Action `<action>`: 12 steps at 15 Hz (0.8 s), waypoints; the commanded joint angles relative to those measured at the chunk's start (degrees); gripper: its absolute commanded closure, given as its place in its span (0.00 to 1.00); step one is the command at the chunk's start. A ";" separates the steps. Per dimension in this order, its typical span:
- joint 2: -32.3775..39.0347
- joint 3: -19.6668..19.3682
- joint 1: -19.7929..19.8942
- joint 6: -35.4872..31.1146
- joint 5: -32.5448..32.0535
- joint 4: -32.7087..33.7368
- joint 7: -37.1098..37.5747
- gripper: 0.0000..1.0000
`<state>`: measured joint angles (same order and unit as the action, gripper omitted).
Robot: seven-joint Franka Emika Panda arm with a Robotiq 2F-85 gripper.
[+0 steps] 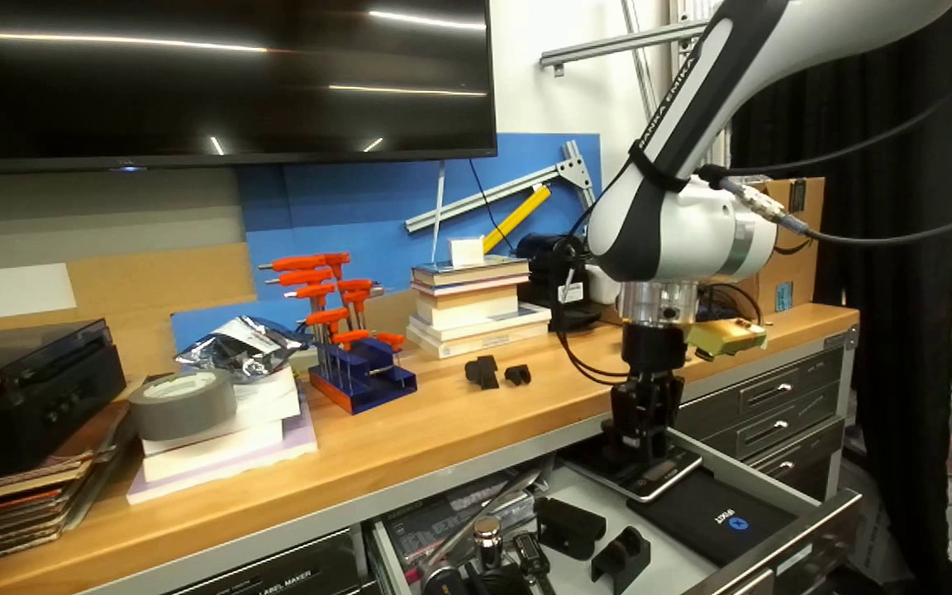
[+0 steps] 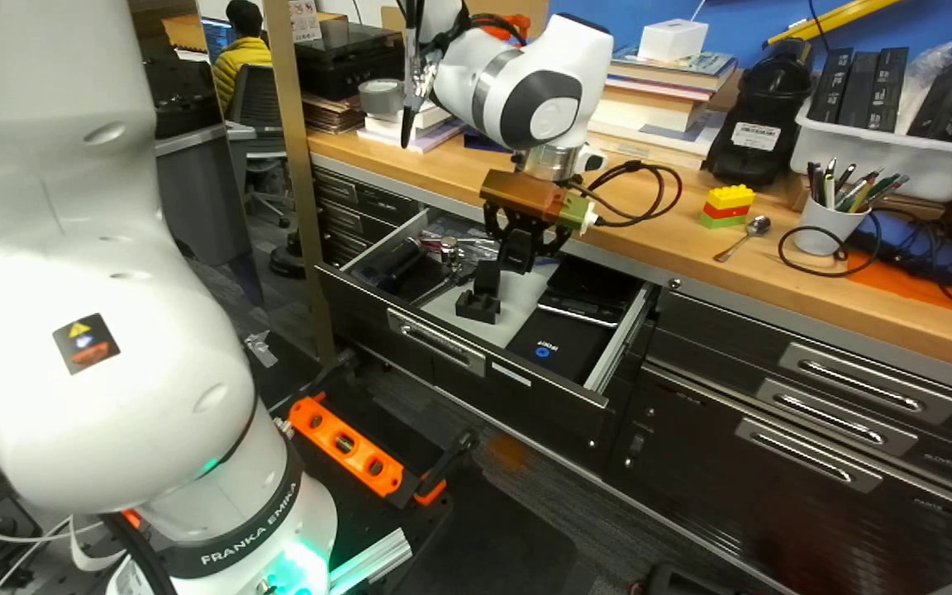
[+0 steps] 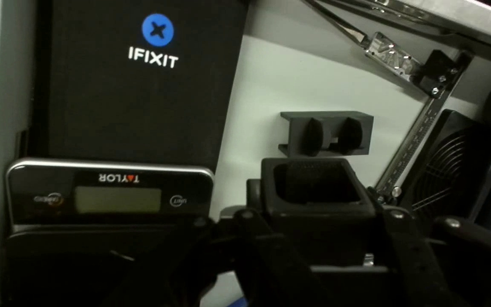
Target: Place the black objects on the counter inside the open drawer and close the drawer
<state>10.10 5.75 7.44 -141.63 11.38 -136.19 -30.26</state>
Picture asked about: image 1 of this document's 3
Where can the black box blue logo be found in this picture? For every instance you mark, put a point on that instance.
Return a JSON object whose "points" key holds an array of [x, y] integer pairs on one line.
{"points": [[707, 517]]}

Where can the dark blue rotary tool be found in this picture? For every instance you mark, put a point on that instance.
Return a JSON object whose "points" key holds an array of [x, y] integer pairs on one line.
{"points": [[486, 579]]}

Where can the white paper sheet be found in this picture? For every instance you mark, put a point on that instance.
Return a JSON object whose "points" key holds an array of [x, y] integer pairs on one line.
{"points": [[8, 292]]}

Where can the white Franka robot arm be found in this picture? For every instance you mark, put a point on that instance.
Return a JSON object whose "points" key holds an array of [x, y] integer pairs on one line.
{"points": [[707, 220]]}

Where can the stack of brown boards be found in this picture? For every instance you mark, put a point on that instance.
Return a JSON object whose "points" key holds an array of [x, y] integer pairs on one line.
{"points": [[14, 517]]}

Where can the white drawer liner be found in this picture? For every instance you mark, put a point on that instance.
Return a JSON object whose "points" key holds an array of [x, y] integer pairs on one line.
{"points": [[675, 569]]}

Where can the black curtain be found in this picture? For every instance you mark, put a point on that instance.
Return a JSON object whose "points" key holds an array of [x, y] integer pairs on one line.
{"points": [[907, 385]]}

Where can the small black plastic cube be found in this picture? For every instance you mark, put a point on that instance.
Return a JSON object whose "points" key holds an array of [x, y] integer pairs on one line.
{"points": [[518, 375]]}

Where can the black steel tool drawer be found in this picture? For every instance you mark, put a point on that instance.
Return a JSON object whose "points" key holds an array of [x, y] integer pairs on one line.
{"points": [[742, 470]]}

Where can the aluminium angle bracket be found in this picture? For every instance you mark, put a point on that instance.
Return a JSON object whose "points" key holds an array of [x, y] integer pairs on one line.
{"points": [[497, 193]]}

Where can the aluminium rail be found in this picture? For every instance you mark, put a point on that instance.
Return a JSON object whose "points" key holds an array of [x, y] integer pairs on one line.
{"points": [[608, 49]]}

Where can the black device on bench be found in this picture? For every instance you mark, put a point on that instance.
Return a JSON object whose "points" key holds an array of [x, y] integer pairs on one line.
{"points": [[553, 283]]}

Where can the cardboard Amazon box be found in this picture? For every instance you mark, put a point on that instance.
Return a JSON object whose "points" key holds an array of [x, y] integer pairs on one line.
{"points": [[793, 277]]}

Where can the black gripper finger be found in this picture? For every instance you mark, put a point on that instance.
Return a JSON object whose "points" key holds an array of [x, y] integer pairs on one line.
{"points": [[630, 416], [664, 411]]}

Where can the black pronged holder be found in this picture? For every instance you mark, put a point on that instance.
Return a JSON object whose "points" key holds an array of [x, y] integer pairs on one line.
{"points": [[624, 560]]}

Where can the black equipment case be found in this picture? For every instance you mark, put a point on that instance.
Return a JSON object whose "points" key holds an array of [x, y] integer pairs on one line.
{"points": [[25, 403]]}

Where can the black flat screen monitor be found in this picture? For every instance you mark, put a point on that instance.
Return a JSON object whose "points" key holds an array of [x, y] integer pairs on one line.
{"points": [[223, 110]]}

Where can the dark cover book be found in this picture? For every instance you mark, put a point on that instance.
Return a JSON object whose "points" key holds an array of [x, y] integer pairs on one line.
{"points": [[469, 274]]}

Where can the yellow spirit level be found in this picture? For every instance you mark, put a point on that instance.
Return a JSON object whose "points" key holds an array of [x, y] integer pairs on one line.
{"points": [[518, 220]]}

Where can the small white box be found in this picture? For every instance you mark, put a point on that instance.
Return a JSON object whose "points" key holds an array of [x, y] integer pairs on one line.
{"points": [[467, 253]]}

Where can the wide white book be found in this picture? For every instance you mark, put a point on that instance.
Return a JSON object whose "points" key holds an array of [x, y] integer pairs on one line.
{"points": [[477, 340]]}

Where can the grey duct tape roll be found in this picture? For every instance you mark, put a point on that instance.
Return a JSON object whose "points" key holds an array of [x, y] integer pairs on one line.
{"points": [[180, 411]]}

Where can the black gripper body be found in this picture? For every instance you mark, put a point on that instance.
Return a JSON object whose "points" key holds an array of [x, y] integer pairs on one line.
{"points": [[654, 353]]}

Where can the dark grey cutout block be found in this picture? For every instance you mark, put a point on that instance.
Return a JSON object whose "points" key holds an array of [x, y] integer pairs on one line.
{"points": [[570, 532]]}

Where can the grey tablet device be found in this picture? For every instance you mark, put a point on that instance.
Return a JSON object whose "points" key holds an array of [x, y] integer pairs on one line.
{"points": [[594, 464]]}

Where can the blue hex key stand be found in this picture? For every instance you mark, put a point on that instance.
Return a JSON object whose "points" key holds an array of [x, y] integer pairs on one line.
{"points": [[371, 382]]}

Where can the black cabinet drawer face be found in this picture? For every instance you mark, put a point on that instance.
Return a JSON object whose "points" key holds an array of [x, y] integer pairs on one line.
{"points": [[280, 569]]}

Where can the brown cardboard panel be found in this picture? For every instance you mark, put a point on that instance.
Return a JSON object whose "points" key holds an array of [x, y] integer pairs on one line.
{"points": [[164, 292]]}

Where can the black plastic bracket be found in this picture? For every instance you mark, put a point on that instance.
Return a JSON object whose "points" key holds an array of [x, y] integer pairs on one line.
{"points": [[480, 372]]}

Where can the silver foil bag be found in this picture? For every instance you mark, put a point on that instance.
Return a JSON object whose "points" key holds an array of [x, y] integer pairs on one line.
{"points": [[240, 346]]}

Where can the gold camera box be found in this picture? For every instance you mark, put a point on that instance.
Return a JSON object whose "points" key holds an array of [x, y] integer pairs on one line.
{"points": [[728, 340]]}

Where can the blue foam board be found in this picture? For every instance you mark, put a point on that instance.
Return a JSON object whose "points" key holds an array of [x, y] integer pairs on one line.
{"points": [[379, 209]]}

